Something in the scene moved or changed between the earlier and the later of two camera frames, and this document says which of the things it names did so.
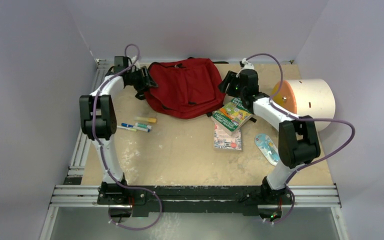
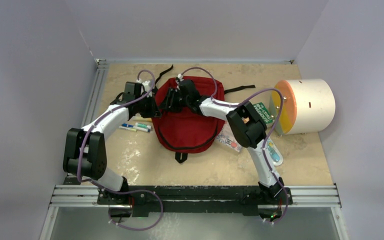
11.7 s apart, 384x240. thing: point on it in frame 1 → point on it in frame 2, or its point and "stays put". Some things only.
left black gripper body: [136, 79] → [146, 107]
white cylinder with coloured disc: [309, 98] stays put
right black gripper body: [242, 88] → [178, 101]
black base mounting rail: [144, 199] stays put
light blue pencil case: [268, 148] stays put
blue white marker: [126, 128] stays put
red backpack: [186, 88] → [182, 131]
